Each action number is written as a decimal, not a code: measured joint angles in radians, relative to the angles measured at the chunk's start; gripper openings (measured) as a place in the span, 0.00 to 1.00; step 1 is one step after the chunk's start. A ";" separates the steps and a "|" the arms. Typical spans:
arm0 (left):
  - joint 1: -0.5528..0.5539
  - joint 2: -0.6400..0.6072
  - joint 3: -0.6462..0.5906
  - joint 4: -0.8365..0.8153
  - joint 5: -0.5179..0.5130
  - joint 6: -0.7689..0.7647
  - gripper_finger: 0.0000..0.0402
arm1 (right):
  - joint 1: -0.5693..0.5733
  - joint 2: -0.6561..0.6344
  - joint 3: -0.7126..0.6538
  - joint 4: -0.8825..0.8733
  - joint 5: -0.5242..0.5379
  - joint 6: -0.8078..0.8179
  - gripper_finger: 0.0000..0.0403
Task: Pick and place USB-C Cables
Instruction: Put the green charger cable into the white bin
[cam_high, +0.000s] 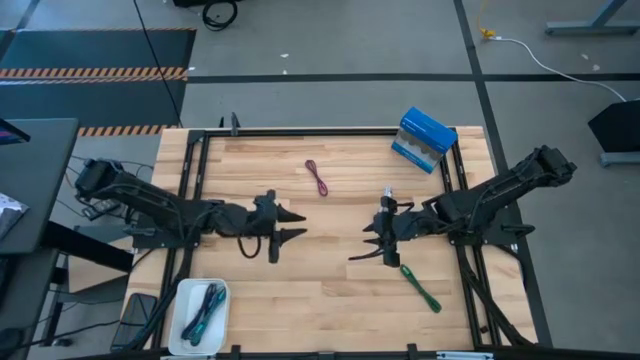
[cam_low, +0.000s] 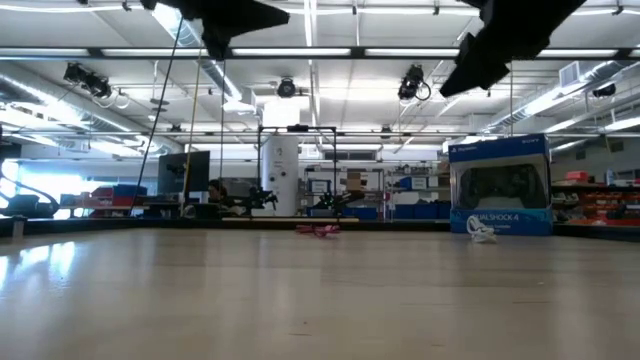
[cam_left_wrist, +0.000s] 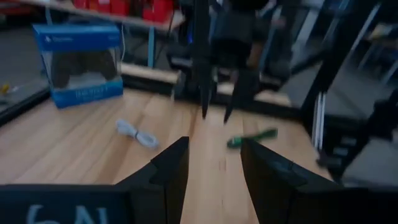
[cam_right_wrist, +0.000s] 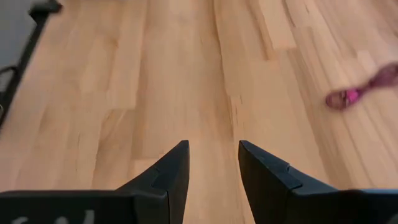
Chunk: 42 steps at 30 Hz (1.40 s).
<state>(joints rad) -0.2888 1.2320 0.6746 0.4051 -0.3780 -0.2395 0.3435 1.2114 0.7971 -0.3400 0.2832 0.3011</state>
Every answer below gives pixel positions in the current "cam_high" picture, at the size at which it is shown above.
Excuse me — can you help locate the green braided USB cable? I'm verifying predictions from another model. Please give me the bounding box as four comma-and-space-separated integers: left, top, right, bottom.
399, 264, 443, 315

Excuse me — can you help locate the yellow floor cord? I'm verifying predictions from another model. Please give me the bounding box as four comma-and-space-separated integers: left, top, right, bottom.
476, 0, 497, 41

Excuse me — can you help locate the thin black floor cable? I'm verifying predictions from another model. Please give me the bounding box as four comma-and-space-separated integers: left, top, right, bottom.
131, 0, 185, 127

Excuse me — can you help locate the black cabinet on grey base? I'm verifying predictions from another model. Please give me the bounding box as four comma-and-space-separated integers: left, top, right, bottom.
587, 99, 640, 168

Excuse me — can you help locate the black aluminium table frame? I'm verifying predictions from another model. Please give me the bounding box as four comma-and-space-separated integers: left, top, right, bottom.
148, 126, 554, 360

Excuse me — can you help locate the blue cardboard box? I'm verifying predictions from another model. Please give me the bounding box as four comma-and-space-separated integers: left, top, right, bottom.
390, 105, 459, 175

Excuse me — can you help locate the dark teal braided USB cable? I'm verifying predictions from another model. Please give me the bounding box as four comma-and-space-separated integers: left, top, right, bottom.
189, 287, 228, 347

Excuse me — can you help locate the black desk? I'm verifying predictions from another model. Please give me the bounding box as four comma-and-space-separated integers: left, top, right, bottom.
0, 117, 134, 360

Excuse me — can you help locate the coiled black floor cable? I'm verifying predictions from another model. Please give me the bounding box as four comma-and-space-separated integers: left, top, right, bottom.
201, 0, 239, 33

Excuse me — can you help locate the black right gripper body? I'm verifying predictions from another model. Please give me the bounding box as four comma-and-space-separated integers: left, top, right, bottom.
379, 196, 429, 268

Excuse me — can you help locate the pink braided USB cable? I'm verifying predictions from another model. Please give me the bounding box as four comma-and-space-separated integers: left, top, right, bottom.
304, 159, 330, 198

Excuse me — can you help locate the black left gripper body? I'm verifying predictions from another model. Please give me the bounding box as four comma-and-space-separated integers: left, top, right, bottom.
218, 188, 282, 265

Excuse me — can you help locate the black smartphone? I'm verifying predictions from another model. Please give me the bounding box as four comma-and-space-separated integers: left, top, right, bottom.
110, 292, 159, 352

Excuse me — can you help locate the black equipment box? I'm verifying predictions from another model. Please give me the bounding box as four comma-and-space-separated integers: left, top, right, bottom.
172, 0, 242, 9

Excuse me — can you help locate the white floor cord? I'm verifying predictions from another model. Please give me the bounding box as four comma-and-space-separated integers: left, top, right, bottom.
491, 35, 629, 104

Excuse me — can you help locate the black striped-edge floor mat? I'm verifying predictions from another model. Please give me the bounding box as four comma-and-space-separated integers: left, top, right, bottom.
0, 27, 197, 138

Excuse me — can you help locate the white plastic bin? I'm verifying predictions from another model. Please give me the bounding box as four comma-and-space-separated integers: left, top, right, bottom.
167, 277, 232, 357

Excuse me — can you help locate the grey metal desk leg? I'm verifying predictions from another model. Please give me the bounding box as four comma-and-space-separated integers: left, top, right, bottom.
544, 0, 640, 37

